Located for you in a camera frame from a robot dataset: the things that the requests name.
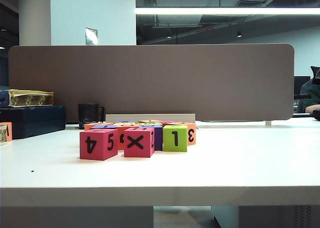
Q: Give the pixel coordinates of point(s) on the pink block letter X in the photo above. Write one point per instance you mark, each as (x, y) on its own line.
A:
(132, 153)

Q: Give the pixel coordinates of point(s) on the purple block letter M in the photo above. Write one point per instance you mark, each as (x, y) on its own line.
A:
(158, 140)

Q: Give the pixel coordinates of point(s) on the orange foam block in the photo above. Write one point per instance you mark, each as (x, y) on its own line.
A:
(120, 132)
(148, 121)

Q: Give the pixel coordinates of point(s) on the pink foam block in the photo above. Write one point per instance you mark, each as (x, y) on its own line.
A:
(170, 123)

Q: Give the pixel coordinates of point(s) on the purple foam block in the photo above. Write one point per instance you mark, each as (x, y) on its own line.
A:
(102, 126)
(125, 121)

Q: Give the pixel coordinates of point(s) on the orange block digit 3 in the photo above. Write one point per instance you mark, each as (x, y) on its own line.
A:
(190, 130)

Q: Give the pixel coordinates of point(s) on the green block digit 1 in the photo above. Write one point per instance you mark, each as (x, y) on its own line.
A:
(170, 146)

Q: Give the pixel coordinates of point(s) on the black mug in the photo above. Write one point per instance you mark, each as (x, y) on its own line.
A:
(87, 115)

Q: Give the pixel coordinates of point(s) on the pink block digits 4 5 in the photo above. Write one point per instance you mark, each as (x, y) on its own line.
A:
(95, 155)

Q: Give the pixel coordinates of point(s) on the red lit sign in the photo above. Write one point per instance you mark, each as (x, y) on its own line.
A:
(205, 30)

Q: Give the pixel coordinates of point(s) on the paper notice on column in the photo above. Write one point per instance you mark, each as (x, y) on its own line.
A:
(91, 36)

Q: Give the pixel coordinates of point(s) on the brown desk divider panel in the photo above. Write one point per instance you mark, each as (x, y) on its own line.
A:
(275, 95)

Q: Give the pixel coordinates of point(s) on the dark blue case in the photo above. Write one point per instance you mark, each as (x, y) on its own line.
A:
(37, 122)

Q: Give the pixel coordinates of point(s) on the gold patterned flat box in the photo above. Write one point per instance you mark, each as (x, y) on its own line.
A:
(30, 100)

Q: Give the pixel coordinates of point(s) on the black chair armrest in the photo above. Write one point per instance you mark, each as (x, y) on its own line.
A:
(302, 96)

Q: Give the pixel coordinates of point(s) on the black monitor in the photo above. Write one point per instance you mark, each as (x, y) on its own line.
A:
(301, 85)

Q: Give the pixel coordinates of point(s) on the orange block digit 1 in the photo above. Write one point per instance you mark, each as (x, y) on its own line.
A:
(10, 131)

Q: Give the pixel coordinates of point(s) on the seated person green shirt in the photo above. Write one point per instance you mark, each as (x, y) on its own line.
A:
(313, 90)

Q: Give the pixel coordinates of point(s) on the blue flat box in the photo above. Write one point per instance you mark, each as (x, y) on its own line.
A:
(3, 99)

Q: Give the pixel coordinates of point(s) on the black round object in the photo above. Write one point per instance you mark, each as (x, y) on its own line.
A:
(317, 114)

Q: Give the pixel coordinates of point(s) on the black chair headrest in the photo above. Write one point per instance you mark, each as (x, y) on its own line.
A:
(315, 74)

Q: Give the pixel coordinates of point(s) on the small beige patterned box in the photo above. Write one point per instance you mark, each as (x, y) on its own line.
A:
(3, 137)

